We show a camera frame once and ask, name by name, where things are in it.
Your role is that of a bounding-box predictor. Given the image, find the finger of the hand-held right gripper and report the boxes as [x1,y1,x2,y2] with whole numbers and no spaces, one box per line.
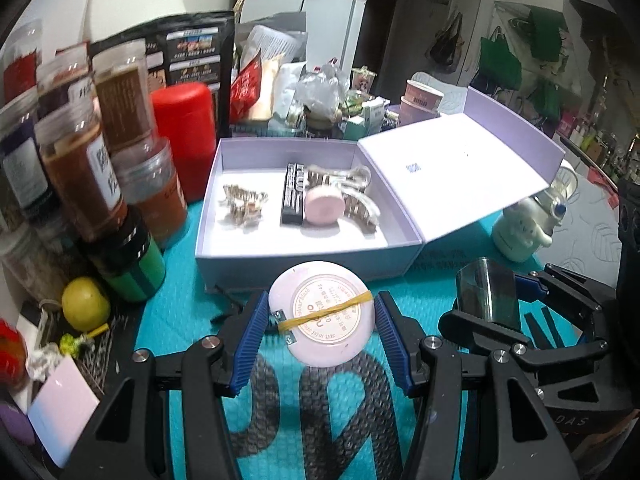
[438,306,611,396]
[514,262,623,341]

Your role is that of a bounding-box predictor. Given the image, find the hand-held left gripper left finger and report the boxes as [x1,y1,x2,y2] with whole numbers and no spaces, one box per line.
[60,290,271,480]

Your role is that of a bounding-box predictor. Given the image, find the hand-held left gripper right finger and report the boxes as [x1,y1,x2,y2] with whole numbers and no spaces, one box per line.
[374,291,571,480]

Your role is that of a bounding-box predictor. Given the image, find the round pink compact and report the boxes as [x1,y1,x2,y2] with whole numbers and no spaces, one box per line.
[268,261,375,367]

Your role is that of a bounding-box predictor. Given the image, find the lavender gift box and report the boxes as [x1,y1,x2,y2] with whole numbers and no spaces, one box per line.
[195,86,568,285]

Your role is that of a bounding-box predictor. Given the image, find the pearly clear hair claw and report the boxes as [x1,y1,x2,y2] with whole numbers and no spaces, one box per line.
[306,162,383,233]

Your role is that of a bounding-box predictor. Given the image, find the metal flower hair claw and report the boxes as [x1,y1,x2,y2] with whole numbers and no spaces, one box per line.
[217,184,271,228]

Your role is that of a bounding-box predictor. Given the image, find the small pink round case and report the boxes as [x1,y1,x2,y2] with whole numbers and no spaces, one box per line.
[303,186,346,226]

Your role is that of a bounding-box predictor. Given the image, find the black rectangular case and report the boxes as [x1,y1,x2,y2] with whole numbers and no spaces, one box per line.
[281,162,307,226]

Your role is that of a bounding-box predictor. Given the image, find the white cartoon bottle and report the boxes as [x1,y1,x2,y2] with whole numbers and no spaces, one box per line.
[491,195,568,263]

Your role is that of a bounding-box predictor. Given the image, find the white leaf print cloth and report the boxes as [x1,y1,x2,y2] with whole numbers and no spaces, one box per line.
[542,167,623,286]

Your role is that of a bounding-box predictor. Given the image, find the teal mat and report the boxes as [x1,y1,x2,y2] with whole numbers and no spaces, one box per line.
[107,195,556,480]

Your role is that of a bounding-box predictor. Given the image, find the clear glass cup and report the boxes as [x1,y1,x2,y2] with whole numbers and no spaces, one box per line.
[547,160,580,201]

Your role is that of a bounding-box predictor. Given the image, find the green tin black lid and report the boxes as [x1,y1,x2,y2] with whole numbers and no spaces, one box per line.
[82,207,167,303]

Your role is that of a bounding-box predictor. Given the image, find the shelf of bottles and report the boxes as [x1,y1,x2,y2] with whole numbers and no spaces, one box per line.
[555,100,640,181]

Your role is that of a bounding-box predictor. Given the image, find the yellow green lemon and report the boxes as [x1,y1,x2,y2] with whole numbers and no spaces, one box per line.
[61,276,112,332]

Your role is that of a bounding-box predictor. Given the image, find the green candy wrapper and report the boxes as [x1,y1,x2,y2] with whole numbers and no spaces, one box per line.
[60,325,110,358]

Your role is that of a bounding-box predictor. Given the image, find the green tote bag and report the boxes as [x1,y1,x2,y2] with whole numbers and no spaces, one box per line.
[530,80,561,121]
[480,25,523,86]
[530,5,571,61]

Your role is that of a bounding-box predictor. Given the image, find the pink white card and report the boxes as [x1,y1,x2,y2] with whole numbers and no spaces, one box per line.
[27,355,101,468]

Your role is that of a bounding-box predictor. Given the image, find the crumpled white wrapper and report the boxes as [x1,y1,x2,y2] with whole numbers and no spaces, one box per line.
[27,342,63,378]

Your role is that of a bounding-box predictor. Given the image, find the grey leaf print pillow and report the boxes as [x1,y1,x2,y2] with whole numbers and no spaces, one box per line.
[412,71,473,111]

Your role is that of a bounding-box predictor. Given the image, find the stacked pink paper cups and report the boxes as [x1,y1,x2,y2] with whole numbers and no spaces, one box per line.
[400,79,446,126]

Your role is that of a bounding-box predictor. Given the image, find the red canister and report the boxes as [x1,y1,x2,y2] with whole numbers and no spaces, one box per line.
[150,82,218,204]

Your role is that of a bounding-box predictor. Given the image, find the small white green box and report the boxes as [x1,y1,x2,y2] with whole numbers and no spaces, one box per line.
[362,99,391,133]

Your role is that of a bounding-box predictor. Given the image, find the clear jar white label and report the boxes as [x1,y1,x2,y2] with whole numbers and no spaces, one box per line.
[37,107,128,241]

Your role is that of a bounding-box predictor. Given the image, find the beige packet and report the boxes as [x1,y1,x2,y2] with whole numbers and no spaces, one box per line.
[247,57,281,121]

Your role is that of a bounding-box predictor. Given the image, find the red snack packet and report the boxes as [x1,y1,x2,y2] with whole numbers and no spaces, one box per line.
[230,55,263,123]

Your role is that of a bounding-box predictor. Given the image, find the dark hanging bag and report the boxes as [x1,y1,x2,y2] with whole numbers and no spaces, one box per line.
[430,10,468,73]

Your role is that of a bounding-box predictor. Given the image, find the white pouch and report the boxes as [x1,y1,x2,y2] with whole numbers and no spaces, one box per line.
[272,62,306,121]

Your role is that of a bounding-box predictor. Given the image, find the small cartoon card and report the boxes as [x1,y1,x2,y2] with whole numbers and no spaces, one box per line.
[350,67,376,93]

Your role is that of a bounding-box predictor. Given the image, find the clear plastic bag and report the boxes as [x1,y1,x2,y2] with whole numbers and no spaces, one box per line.
[295,60,351,116]

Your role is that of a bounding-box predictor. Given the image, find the dark blue jar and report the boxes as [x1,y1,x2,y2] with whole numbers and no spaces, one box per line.
[0,100,56,211]

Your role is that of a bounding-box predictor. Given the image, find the black printed pouch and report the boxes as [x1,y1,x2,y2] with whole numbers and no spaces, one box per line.
[90,10,236,126]

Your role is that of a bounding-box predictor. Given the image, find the printed paper sheet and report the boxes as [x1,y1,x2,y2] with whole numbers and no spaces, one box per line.
[247,25,306,68]

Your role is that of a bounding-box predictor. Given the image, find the clear jar dark label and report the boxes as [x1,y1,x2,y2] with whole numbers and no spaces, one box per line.
[37,45,98,121]

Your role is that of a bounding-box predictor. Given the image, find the white refrigerator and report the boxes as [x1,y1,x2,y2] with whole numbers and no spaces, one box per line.
[240,0,368,68]

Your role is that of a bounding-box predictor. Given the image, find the clear jar red contents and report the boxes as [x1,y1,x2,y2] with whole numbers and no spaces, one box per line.
[2,20,43,106]

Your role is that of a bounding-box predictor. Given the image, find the white appliance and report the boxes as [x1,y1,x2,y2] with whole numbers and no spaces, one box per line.
[10,0,188,56]

